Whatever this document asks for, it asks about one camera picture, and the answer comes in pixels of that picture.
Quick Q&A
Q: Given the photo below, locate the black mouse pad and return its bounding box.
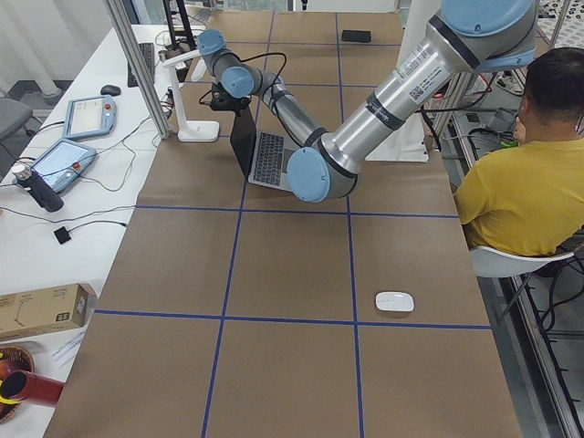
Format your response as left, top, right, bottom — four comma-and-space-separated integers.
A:
341, 29, 371, 44

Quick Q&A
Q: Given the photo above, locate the cardboard box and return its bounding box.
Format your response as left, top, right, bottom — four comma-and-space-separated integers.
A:
1, 284, 96, 341

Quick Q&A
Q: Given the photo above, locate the white desk lamp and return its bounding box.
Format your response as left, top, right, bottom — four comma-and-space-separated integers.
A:
162, 49, 220, 143

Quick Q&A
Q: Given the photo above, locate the teach pendant blue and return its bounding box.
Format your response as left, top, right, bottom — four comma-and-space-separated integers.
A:
25, 139, 97, 194
63, 95, 117, 140

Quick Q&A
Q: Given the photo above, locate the aluminium frame post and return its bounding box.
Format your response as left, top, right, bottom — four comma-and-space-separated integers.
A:
104, 0, 170, 140

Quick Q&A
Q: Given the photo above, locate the red cylinder container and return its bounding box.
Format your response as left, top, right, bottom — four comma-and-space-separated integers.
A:
1, 370, 65, 407

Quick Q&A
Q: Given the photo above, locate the black water bottle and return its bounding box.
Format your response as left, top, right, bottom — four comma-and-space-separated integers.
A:
11, 163, 64, 213

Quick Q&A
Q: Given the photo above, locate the white computer mouse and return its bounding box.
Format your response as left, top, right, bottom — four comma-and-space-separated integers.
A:
375, 291, 415, 313

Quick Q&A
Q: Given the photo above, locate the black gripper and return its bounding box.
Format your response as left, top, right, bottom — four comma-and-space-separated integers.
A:
209, 83, 250, 112

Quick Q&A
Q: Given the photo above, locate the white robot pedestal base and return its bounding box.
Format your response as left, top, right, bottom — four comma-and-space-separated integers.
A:
365, 0, 444, 163

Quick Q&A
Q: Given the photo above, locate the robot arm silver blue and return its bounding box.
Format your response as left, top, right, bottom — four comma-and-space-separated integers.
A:
198, 1, 539, 203

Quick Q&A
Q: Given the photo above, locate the grey laptop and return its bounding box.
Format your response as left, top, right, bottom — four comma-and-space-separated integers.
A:
230, 108, 299, 192

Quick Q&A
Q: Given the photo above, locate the black keyboard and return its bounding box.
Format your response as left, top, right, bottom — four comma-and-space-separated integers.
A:
127, 42, 156, 89

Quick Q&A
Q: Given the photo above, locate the lower teach pendant blue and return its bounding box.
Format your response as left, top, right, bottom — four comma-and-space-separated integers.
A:
25, 139, 97, 194

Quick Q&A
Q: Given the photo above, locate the white chair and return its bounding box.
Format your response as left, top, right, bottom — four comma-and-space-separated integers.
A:
470, 245, 574, 278

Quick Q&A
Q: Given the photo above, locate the small black square device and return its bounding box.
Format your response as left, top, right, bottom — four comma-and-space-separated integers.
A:
53, 226, 71, 245

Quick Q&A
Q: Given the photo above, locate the wicker basket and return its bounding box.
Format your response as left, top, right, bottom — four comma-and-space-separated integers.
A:
1, 346, 35, 422

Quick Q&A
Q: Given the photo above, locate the black desk mouse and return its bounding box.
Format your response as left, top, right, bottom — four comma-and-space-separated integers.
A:
100, 84, 121, 97

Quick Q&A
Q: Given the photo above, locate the person in yellow shirt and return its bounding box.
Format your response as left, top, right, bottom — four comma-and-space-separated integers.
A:
454, 47, 583, 256

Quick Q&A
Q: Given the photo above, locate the upper teach pendant blue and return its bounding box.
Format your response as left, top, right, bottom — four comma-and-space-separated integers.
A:
63, 95, 117, 140

